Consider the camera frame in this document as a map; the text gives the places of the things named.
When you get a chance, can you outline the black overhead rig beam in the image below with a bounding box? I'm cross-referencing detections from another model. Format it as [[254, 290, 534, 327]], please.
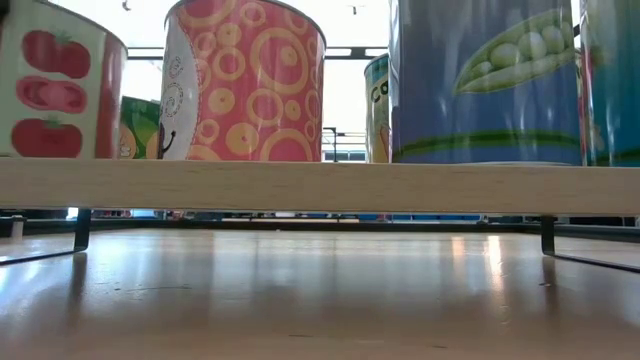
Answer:
[[126, 46, 391, 61]]

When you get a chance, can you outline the distant blue band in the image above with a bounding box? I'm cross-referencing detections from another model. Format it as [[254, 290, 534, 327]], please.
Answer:
[[357, 214, 481, 224]]

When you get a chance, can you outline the wooden shelf board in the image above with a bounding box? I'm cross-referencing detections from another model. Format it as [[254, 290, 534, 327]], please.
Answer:
[[0, 157, 640, 217]]

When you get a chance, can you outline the green sliced peaches can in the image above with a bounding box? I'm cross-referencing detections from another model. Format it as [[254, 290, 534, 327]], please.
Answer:
[[118, 95, 162, 161]]

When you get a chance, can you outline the black aluminium table frame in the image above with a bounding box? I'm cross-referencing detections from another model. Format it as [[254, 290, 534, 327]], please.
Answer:
[[0, 214, 640, 245]]

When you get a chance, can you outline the blue peas can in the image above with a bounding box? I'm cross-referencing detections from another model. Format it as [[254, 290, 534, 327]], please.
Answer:
[[388, 0, 583, 166]]

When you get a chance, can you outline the yellow corn can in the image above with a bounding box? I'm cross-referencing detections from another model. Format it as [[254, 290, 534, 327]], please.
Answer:
[[363, 53, 393, 164]]

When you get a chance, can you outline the teal tomato soup can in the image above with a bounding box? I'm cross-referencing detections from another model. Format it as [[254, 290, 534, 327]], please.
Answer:
[[578, 0, 640, 168]]

